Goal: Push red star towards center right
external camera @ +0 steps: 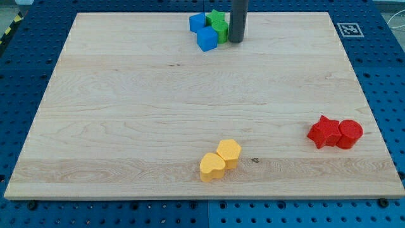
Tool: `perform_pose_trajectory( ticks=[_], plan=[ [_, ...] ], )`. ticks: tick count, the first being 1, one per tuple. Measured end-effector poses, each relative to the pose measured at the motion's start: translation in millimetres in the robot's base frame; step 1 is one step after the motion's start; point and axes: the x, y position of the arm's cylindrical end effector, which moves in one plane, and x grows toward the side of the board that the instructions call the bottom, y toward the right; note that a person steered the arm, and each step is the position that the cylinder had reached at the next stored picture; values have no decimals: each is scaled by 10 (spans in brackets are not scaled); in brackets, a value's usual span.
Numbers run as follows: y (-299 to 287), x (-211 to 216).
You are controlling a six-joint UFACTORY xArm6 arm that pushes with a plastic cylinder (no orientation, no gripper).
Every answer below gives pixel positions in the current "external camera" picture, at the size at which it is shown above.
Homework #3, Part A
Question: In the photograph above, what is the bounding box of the light wooden board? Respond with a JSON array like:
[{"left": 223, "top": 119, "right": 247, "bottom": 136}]
[{"left": 4, "top": 12, "right": 404, "bottom": 200}]

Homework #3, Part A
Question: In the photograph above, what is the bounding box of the yellow black hazard tape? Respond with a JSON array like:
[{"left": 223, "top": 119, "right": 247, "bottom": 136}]
[{"left": 1, "top": 12, "right": 23, "bottom": 45}]

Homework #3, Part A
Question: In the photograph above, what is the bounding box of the green star block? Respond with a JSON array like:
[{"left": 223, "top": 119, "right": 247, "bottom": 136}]
[{"left": 205, "top": 9, "right": 225, "bottom": 26}]

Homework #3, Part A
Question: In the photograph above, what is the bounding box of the yellow heart block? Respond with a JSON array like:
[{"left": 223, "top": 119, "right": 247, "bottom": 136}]
[{"left": 199, "top": 153, "right": 226, "bottom": 182}]

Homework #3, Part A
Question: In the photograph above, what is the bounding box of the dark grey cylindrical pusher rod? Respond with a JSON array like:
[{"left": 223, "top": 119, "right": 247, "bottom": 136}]
[{"left": 228, "top": 0, "right": 249, "bottom": 43}]

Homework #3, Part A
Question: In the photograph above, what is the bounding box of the blue cube block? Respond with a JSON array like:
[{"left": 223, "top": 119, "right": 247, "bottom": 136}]
[{"left": 197, "top": 26, "right": 218, "bottom": 52}]

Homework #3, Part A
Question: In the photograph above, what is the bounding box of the yellow hexagon block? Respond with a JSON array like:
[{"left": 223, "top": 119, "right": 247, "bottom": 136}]
[{"left": 216, "top": 139, "right": 242, "bottom": 169}]

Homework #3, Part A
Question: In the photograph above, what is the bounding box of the green cylinder block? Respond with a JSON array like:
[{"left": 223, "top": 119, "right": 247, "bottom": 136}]
[{"left": 211, "top": 20, "right": 228, "bottom": 44}]

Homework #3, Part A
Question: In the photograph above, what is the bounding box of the white cable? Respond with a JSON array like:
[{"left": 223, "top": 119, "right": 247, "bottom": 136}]
[{"left": 386, "top": 9, "right": 405, "bottom": 30}]

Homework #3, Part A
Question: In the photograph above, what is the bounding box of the blue block behind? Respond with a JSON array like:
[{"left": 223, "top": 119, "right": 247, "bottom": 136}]
[{"left": 189, "top": 13, "right": 206, "bottom": 33}]

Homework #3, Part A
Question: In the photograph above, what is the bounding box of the red cylinder block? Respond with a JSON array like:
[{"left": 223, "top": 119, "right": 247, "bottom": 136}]
[{"left": 336, "top": 120, "right": 363, "bottom": 149}]

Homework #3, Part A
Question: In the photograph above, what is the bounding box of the white fiducial marker tag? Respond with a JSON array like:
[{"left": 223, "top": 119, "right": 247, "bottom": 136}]
[{"left": 337, "top": 23, "right": 364, "bottom": 37}]

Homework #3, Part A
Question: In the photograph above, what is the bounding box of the red star block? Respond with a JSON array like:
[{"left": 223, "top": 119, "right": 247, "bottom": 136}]
[{"left": 307, "top": 115, "right": 342, "bottom": 149}]

